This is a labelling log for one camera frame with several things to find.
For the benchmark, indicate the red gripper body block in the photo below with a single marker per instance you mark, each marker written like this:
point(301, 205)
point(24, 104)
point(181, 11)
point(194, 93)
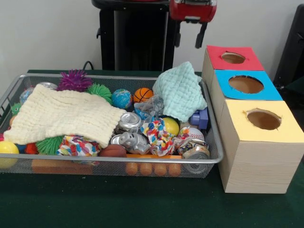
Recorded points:
point(190, 14)

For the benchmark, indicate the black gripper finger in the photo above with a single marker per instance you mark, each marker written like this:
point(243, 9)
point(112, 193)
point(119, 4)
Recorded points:
point(201, 35)
point(178, 33)

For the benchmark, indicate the multicolour confetti print cloth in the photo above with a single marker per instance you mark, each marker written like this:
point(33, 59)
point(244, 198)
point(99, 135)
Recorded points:
point(76, 146)
point(159, 137)

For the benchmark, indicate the cream waffle cloth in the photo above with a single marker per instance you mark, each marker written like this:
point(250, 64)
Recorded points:
point(64, 114)

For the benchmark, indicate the wooden box with three holes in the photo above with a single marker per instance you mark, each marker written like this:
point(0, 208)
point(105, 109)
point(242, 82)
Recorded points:
point(256, 166)

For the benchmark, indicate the shallow grey mesh bin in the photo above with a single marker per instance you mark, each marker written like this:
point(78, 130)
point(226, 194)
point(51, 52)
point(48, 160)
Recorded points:
point(109, 169)

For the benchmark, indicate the mint green waffle cloth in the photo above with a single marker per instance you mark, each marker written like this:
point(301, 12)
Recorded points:
point(180, 92)

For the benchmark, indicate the small orange basketball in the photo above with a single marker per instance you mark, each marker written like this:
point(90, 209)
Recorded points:
point(142, 94)

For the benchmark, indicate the blue globe ball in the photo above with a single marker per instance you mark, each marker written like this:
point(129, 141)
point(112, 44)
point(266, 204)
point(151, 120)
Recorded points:
point(121, 98)

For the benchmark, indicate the white baseball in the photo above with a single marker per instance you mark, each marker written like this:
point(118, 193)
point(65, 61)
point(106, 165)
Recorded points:
point(196, 133)

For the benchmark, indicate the purple spiky rubber ball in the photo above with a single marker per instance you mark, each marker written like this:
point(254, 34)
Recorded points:
point(74, 80)

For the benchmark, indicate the crushed printed drink can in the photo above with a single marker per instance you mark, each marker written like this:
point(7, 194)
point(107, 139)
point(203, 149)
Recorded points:
point(194, 152)

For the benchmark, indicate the silver robot toy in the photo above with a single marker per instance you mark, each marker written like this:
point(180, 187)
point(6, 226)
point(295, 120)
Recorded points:
point(135, 142)

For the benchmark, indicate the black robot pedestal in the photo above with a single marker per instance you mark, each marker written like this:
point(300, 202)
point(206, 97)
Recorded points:
point(142, 35)

